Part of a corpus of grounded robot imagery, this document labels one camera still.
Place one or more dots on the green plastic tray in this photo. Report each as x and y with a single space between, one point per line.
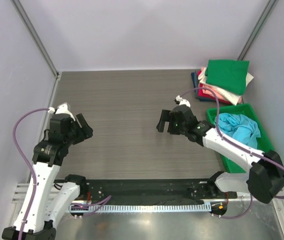
263 143

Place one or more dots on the aluminium frame post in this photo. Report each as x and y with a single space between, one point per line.
34 35
261 21

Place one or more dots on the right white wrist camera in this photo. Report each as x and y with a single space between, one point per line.
179 100

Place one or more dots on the folded cream t shirt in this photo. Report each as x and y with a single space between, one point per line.
231 97

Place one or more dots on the right aluminium frame post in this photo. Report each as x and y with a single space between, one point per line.
261 21

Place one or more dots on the left aluminium frame post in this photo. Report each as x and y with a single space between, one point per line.
34 35

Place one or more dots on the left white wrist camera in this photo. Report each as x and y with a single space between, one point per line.
63 108

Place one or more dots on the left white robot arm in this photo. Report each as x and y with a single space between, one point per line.
38 217

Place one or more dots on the slotted white cable duct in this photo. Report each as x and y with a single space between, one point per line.
119 209

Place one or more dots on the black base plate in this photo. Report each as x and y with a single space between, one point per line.
153 192

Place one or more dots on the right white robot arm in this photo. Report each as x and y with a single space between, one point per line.
264 175

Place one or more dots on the folded navy t shirt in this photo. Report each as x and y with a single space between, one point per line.
195 82

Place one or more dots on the light blue t shirt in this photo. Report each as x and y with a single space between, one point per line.
240 127

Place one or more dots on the folded pink t shirt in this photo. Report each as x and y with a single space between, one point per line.
209 89

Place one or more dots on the green t shirt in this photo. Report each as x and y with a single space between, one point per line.
228 74

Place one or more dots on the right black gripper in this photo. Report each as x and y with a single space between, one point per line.
165 116

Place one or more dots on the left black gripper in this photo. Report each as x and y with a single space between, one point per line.
86 131

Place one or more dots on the aluminium rail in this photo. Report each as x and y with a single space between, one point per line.
21 191

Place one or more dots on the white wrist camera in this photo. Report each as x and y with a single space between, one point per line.
179 100
63 108

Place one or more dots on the folded red t shirt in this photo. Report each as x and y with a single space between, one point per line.
204 94

